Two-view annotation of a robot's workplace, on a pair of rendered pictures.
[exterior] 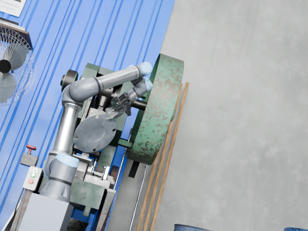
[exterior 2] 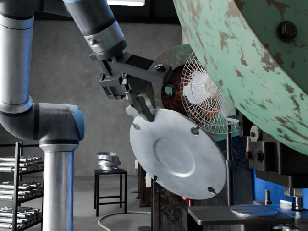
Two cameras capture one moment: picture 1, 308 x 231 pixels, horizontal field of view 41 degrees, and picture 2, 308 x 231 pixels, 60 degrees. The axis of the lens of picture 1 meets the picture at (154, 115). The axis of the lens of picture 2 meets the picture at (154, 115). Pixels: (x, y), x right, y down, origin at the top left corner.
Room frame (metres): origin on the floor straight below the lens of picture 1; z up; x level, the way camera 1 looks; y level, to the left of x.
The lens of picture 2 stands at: (2.46, -0.39, 0.98)
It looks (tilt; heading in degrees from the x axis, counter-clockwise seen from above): 5 degrees up; 90
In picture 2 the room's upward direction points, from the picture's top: straight up
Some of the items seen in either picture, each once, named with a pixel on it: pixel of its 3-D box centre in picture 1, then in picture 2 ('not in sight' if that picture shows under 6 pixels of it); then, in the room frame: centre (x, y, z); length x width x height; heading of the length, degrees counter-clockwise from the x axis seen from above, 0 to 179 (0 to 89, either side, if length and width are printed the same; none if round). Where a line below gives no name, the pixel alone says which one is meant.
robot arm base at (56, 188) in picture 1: (57, 189); not in sight; (2.05, 0.36, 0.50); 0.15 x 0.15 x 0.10
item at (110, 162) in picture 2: not in sight; (109, 181); (1.84, 3.33, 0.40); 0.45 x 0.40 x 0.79; 107
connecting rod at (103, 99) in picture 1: (103, 101); not in sight; (2.86, 0.39, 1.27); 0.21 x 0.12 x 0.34; 5
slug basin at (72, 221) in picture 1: (62, 223); not in sight; (2.86, 0.39, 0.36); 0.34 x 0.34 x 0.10
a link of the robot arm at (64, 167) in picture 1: (64, 167); not in sight; (2.06, 0.36, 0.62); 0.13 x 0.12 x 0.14; 27
